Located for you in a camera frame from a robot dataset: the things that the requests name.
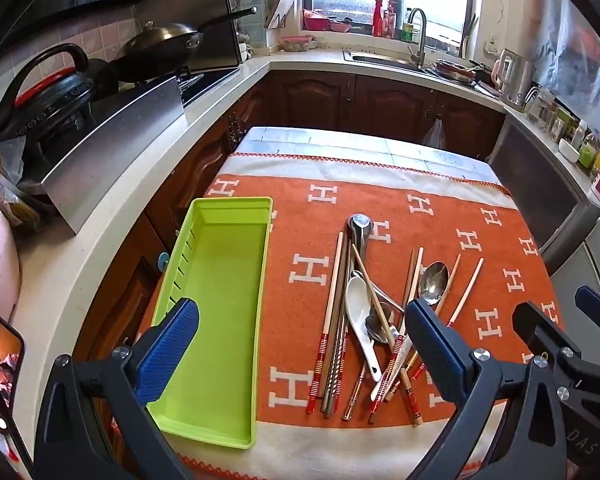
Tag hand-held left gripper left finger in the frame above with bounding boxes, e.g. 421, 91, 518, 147
32, 299, 201, 480

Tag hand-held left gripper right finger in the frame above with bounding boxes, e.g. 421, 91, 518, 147
404, 299, 573, 480

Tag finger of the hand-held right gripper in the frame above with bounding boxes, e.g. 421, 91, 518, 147
575, 285, 600, 342
511, 301, 588, 362

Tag green plastic utensil tray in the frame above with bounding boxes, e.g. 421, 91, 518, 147
146, 196, 274, 450

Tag small metal spoon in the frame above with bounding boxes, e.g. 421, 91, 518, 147
367, 302, 398, 326

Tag large metal spoon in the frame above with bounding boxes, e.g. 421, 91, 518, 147
370, 261, 450, 402

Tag metal fork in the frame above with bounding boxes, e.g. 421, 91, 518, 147
352, 270, 406, 313

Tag white ceramic spoon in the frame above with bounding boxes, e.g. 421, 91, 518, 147
345, 276, 383, 383

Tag metal chopstick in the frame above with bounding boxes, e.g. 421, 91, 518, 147
321, 240, 353, 416

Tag white refrigerator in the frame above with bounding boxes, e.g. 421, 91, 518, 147
542, 205, 600, 321

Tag grey metal appliance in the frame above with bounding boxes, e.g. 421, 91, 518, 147
486, 114, 600, 276

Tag small white bowl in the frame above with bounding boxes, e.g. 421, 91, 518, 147
558, 138, 581, 164

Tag row of condiment bottles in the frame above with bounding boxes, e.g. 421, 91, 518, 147
550, 105, 600, 181

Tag orange patterned blanket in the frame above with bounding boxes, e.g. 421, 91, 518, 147
112, 152, 563, 480

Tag stainless steel splash guard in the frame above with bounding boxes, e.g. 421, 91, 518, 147
40, 76, 187, 236
182, 0, 243, 72

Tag glass pitcher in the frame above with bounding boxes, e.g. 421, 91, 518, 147
524, 86, 557, 130

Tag hanging plastic bag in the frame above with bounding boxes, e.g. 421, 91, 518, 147
422, 119, 448, 151

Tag plastic bags of food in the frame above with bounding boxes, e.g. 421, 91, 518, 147
0, 135, 48, 233

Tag pale blue table cover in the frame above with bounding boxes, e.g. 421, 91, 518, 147
237, 126, 498, 183

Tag steel electric kettle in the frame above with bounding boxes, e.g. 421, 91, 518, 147
491, 48, 536, 110

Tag black gas stove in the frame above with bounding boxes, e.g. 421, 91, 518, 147
87, 67, 242, 111

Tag pile of dishes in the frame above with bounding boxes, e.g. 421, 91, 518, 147
434, 58, 493, 87

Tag steel kitchen sink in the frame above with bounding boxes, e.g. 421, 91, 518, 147
343, 49, 433, 72

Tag black wok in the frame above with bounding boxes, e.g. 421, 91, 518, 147
124, 6, 258, 68

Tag steel kitchen faucet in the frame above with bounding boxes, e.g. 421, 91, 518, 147
407, 7, 429, 68

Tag bowl with red lid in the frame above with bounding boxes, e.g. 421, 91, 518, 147
279, 35, 317, 54

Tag pink basin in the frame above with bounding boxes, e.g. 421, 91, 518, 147
302, 8, 332, 32

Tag white cutting board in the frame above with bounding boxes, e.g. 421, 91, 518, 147
264, 0, 299, 31

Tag shiny wall covering sheet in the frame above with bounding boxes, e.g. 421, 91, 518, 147
530, 0, 600, 143

